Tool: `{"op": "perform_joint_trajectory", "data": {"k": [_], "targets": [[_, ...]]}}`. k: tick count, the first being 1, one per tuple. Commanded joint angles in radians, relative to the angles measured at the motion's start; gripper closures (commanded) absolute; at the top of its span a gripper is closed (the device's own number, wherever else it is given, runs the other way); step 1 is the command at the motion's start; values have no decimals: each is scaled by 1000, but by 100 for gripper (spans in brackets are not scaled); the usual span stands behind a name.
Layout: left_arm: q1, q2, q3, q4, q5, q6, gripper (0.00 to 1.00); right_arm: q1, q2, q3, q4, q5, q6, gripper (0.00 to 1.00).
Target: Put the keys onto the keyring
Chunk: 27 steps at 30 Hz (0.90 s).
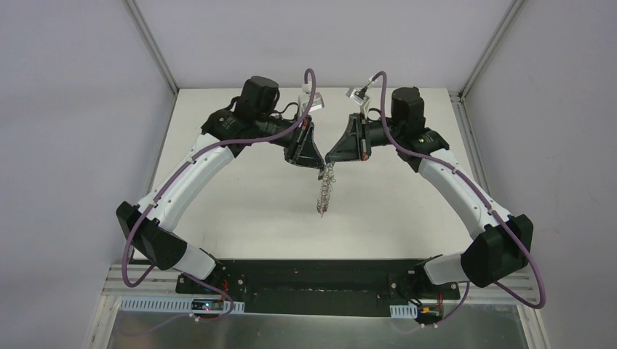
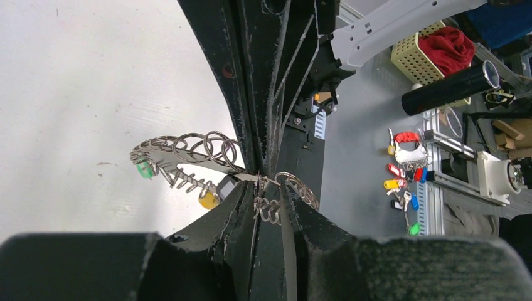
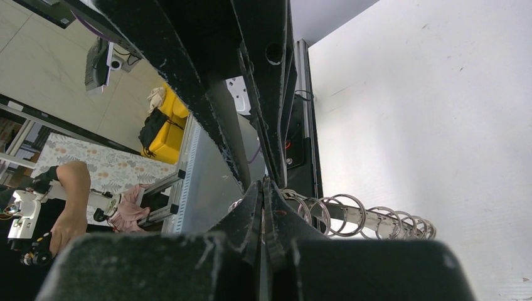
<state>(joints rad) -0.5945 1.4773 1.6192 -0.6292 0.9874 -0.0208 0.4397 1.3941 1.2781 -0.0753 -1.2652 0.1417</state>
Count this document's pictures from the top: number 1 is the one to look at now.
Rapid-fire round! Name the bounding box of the metal disc with keyrings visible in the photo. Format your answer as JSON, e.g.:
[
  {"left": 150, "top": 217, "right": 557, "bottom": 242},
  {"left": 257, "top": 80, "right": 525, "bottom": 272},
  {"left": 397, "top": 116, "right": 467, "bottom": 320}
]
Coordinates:
[{"left": 316, "top": 162, "right": 335, "bottom": 217}]

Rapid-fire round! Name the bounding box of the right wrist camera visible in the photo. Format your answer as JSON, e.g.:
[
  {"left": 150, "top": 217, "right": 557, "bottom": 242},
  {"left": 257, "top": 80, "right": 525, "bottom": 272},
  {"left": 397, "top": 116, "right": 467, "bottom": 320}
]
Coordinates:
[{"left": 346, "top": 86, "right": 370, "bottom": 116}]

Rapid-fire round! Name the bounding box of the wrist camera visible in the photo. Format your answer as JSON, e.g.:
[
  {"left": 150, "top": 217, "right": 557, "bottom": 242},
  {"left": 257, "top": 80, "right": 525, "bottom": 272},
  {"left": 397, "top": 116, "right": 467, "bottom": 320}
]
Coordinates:
[
  {"left": 346, "top": 86, "right": 370, "bottom": 116},
  {"left": 296, "top": 83, "right": 325, "bottom": 118}
]

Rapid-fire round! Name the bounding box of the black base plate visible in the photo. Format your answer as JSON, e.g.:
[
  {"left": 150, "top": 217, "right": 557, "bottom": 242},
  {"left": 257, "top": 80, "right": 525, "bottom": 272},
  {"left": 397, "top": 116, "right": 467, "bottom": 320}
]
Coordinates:
[{"left": 175, "top": 259, "right": 460, "bottom": 317}]

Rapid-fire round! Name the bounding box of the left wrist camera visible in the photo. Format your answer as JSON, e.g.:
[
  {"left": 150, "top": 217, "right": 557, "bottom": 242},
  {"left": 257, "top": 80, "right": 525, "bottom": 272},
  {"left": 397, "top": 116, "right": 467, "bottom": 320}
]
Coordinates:
[{"left": 296, "top": 83, "right": 325, "bottom": 118}]

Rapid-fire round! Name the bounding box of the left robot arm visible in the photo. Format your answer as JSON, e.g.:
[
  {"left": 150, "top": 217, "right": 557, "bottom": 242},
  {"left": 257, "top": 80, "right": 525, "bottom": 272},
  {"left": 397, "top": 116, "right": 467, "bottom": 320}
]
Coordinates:
[{"left": 116, "top": 68, "right": 326, "bottom": 294}]

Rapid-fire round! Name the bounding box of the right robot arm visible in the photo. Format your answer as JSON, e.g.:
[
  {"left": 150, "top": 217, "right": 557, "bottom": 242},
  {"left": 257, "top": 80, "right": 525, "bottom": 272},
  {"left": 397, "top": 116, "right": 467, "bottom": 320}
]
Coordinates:
[{"left": 326, "top": 87, "right": 538, "bottom": 298}]

